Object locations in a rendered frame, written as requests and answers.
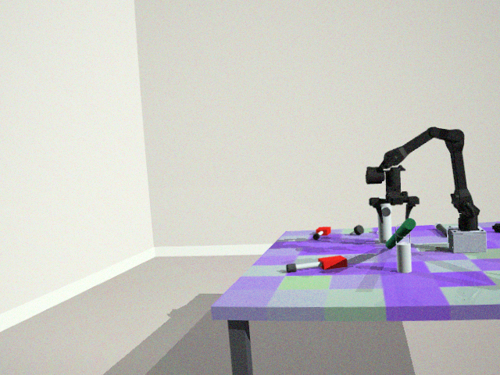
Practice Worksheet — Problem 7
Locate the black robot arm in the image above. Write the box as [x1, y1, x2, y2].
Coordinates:
[366, 127, 480, 231]

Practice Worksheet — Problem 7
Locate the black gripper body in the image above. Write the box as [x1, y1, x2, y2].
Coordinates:
[369, 183, 420, 207]

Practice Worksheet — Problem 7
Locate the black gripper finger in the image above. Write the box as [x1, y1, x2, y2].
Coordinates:
[405, 205, 416, 219]
[372, 206, 383, 223]

